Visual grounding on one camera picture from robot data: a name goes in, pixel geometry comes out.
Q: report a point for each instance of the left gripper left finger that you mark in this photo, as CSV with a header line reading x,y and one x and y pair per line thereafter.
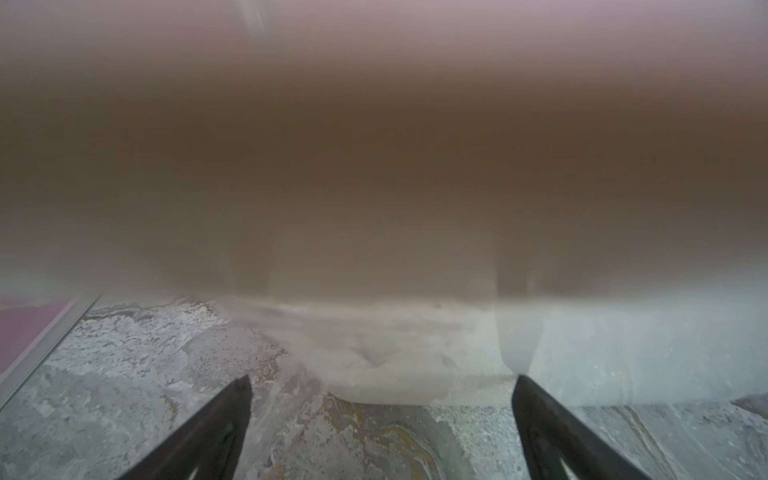
x,y
206,446

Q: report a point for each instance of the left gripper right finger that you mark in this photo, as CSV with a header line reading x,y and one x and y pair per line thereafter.
x,y
555,442

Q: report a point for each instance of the white plastic bin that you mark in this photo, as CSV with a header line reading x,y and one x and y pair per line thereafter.
x,y
420,200

